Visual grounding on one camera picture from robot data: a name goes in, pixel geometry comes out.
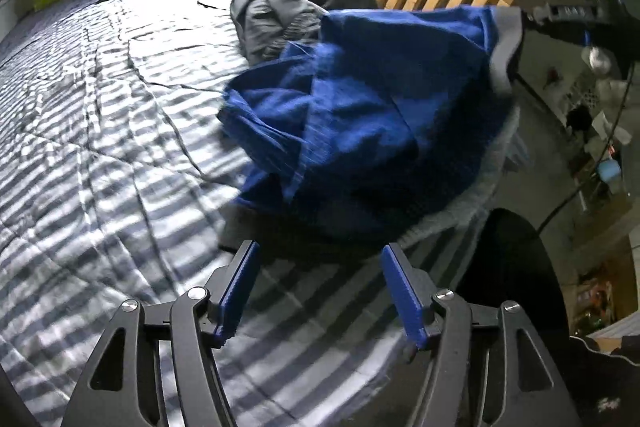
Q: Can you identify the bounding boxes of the striped bed quilt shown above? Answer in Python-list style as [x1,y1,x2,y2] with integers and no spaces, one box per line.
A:
[0,0,522,427]

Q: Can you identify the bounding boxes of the grey dark clothes pile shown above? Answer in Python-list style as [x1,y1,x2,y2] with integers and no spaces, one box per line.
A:
[230,0,378,66]

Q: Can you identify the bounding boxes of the blue shorts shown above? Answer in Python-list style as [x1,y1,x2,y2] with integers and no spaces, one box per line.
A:
[219,6,524,241]

